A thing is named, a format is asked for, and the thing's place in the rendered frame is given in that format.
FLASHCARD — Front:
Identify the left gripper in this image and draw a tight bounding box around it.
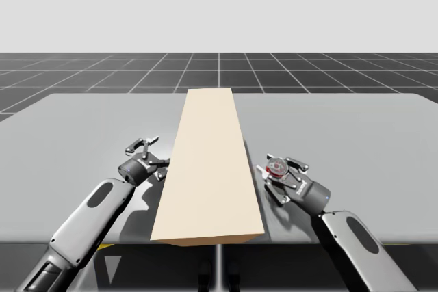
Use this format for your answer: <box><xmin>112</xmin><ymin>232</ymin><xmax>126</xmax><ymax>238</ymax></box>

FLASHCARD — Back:
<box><xmin>117</xmin><ymin>135</ymin><xmax>171</xmax><ymax>187</ymax></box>

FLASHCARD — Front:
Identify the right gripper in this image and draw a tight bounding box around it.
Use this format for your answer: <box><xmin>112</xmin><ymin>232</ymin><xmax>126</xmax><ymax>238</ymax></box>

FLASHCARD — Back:
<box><xmin>262</xmin><ymin>156</ymin><xmax>332</xmax><ymax>217</ymax></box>

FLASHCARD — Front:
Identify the red and white can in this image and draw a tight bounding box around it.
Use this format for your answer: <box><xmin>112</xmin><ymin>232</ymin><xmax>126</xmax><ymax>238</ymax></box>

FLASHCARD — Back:
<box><xmin>264</xmin><ymin>155</ymin><xmax>290</xmax><ymax>182</ymax></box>

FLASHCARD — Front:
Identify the tall board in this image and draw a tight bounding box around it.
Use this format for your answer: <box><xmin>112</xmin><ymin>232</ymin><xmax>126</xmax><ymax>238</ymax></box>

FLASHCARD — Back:
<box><xmin>149</xmin><ymin>88</ymin><xmax>266</xmax><ymax>248</ymax></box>

